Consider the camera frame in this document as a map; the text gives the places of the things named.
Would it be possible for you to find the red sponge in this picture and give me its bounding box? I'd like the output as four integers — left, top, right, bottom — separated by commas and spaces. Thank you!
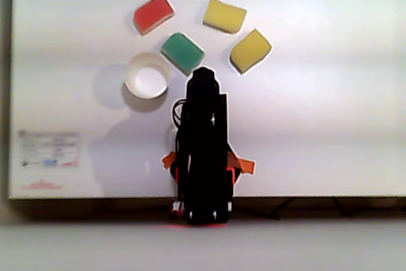
133, 0, 175, 36

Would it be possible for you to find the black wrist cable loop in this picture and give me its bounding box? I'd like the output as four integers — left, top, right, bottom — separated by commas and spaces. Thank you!
172, 99, 187, 129

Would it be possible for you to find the green sponge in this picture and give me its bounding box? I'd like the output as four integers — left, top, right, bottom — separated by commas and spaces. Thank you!
160, 32, 206, 77

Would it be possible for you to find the printed label sticker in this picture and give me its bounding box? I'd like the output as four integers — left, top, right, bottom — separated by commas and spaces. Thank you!
17, 129, 80, 169

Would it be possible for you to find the yellow sponge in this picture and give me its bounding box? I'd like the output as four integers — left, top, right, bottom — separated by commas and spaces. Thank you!
202, 0, 248, 35
229, 28, 273, 76

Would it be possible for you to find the white paper cup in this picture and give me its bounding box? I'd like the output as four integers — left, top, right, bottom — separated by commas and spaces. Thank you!
123, 51, 172, 100

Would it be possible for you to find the orange table clamp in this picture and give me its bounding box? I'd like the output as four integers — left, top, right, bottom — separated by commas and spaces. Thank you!
161, 151, 178, 183
226, 151, 256, 186

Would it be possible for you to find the black cable under table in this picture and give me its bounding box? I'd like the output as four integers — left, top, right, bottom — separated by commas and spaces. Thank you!
236, 197, 294, 220
332, 197, 406, 216

